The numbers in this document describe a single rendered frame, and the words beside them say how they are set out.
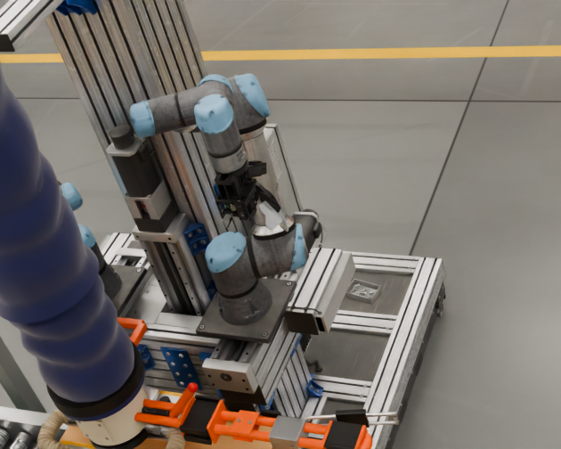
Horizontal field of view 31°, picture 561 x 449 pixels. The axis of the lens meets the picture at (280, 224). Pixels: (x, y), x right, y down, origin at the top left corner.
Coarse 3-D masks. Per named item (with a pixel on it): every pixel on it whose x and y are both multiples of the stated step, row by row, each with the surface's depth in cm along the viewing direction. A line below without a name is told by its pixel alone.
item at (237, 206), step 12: (240, 168) 209; (216, 180) 209; (228, 180) 208; (240, 180) 213; (252, 180) 216; (228, 192) 211; (240, 192) 213; (252, 192) 214; (216, 204) 214; (228, 204) 214; (240, 204) 212; (252, 204) 215; (240, 216) 214; (252, 216) 214
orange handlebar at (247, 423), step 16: (128, 320) 262; (144, 400) 239; (144, 416) 235; (160, 416) 234; (224, 416) 230; (240, 416) 228; (256, 416) 227; (224, 432) 227; (240, 432) 224; (256, 432) 224; (320, 432) 220; (368, 448) 214
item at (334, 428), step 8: (336, 424) 218; (344, 424) 218; (352, 424) 217; (328, 432) 217; (336, 432) 217; (344, 432) 216; (352, 432) 216; (360, 432) 215; (328, 440) 215; (336, 440) 215; (344, 440) 214; (352, 440) 214; (360, 440) 213; (320, 448) 215; (328, 448) 216; (336, 448) 214; (344, 448) 213; (352, 448) 212; (360, 448) 213
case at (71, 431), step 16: (64, 432) 272; (80, 432) 271; (144, 448) 261; (160, 448) 260; (192, 448) 257; (208, 448) 256; (224, 448) 254; (240, 448) 253; (256, 448) 252; (272, 448) 252
